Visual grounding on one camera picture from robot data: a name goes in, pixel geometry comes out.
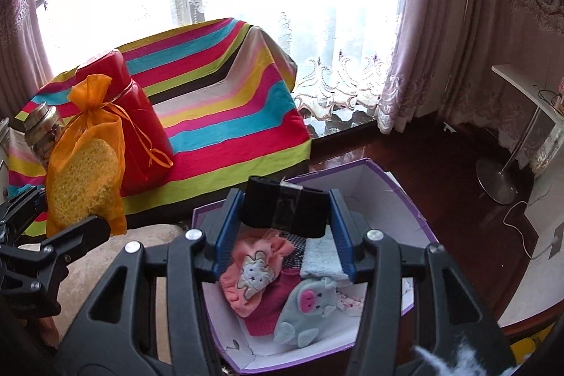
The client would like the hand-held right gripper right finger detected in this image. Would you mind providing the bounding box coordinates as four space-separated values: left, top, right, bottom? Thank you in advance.
328 189 516 376

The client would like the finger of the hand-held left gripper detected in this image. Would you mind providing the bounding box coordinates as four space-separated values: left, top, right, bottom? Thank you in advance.
0 216 111 319
0 186 47 245

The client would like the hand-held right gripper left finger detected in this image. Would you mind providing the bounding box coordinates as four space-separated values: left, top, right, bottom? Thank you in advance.
57 187 245 376

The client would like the black pouch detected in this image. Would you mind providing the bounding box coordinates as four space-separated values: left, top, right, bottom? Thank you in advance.
240 175 333 239

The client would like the light blue towel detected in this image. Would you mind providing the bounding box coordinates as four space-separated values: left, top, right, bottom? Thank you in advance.
301 237 349 281

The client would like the purple cardboard box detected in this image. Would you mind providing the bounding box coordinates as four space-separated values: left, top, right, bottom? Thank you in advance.
191 158 437 374

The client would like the light pink baby hat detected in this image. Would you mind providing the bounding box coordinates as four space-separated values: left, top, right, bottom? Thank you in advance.
219 236 295 319

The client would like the orange organza bag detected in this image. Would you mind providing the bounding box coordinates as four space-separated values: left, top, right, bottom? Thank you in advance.
45 74 174 238

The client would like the grey plush mouse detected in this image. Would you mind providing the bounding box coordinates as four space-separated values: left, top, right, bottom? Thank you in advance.
273 277 349 348

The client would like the magenta knit cloth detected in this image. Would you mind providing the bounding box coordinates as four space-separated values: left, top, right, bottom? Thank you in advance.
242 268 305 337

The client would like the beige plush cushion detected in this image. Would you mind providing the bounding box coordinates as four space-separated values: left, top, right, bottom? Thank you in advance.
18 224 221 368

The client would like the glass jar with metal lid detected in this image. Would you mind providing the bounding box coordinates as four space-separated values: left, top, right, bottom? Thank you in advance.
24 103 69 174

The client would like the red thermos flask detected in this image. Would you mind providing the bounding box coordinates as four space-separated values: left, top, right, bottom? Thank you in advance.
75 49 174 197

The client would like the striped colourful tablecloth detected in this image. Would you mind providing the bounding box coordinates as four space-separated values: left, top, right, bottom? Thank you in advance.
9 17 313 236

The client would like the pink pleated curtain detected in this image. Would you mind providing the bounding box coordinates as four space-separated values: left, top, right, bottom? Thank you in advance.
0 0 54 117

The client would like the white fluffy tuft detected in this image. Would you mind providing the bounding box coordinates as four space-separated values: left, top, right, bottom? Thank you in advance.
414 343 518 376

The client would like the white side table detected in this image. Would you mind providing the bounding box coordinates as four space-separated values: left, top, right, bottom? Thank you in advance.
476 63 564 205

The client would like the pink embroidered curtain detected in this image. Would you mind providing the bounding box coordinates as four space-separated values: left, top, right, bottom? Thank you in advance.
376 0 564 148

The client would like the white charger cable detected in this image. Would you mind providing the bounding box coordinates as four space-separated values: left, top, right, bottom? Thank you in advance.
504 200 564 260

